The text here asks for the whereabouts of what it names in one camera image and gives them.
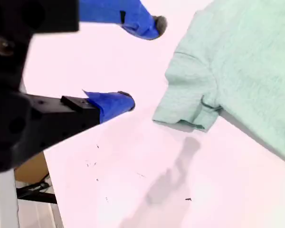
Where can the pale green T-shirt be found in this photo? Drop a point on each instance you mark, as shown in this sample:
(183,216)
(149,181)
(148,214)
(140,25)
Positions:
(240,59)

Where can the white side table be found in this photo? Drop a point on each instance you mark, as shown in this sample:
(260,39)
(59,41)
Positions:
(3,202)

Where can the black stand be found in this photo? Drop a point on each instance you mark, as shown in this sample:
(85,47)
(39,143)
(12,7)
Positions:
(38,194)

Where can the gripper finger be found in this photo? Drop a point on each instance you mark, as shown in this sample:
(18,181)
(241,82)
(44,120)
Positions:
(85,111)
(133,16)

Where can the brown cardboard box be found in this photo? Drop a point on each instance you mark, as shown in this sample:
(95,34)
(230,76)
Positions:
(31,168)

